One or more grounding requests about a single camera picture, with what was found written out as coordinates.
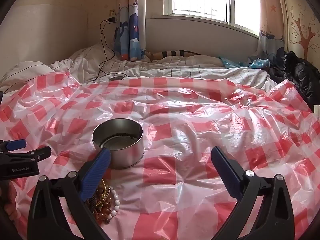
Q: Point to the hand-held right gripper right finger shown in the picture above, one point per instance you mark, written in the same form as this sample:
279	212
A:
225	172

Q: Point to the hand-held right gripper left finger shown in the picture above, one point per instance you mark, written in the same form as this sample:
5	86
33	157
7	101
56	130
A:
97	172

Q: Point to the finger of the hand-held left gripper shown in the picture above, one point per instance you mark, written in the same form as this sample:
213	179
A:
16	144
37	153

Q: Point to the round metal tin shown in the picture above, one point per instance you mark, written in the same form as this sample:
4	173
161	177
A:
125	152

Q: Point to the person's left hand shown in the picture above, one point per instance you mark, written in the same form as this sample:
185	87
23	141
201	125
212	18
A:
10	205

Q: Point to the red checked plastic sheet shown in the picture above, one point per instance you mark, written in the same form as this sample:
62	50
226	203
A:
175	117

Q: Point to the dark oval device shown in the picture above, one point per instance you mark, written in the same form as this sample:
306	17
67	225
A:
117	78

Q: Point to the blue plastic bag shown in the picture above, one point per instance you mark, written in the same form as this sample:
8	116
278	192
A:
260	63

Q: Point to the white striped duvet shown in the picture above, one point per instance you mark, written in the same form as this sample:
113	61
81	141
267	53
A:
175	67

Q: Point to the black jacket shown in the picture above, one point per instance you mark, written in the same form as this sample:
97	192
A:
300	75

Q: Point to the dark striped pillow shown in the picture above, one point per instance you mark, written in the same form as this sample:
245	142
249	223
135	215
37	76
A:
175	53

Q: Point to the boat print curtain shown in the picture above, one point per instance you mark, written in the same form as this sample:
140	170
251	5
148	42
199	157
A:
272	42

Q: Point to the whale print curtain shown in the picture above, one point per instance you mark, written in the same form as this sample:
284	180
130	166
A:
133	30

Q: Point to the black phone charger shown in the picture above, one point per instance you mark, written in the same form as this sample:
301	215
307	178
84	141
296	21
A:
112	20

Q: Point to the tree wall sticker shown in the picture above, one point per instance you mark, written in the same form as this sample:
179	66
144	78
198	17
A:
306	42

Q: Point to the wall socket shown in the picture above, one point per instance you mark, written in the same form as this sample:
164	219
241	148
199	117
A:
112	12

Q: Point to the orange star wall sticker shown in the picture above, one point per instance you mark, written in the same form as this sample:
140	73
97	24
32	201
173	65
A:
273	7

